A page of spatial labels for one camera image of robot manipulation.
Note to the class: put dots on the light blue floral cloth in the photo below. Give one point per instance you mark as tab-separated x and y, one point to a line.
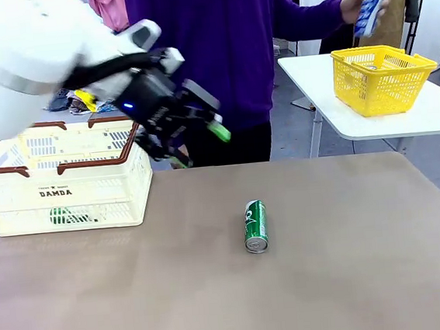
107	106

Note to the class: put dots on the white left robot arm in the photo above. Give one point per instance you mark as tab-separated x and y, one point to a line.
30	54

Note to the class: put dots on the silver drink can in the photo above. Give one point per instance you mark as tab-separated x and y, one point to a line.
374	67

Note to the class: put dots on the yellow plastic basket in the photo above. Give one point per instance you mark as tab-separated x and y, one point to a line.
376	87

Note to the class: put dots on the black dress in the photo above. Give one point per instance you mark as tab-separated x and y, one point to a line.
337	42

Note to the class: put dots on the brown apron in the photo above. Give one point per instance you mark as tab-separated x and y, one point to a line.
397	19

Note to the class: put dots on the black garment rack stand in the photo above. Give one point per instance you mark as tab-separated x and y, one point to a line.
412	37

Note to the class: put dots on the person's left hand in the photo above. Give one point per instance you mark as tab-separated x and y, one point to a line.
353	6

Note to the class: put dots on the yellow cloth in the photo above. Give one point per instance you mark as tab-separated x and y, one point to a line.
85	98

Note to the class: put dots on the cream plastic shopping basket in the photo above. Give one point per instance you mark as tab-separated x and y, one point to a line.
20	196

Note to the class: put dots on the white side table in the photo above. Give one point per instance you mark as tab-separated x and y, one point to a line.
376	126

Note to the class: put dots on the blue white drink can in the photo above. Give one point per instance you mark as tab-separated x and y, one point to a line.
370	10

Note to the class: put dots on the dark blue cloth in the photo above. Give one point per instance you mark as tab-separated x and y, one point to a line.
58	102

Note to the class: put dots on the person in purple sweater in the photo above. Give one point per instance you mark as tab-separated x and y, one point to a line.
231	35

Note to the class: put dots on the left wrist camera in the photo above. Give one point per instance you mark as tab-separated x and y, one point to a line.
171	60

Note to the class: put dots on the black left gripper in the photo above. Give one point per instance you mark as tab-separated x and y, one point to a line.
147	98

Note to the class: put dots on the person's left forearm purple sleeve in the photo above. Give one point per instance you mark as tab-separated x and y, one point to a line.
307	20

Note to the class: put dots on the person in pink top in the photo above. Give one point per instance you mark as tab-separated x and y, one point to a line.
109	8

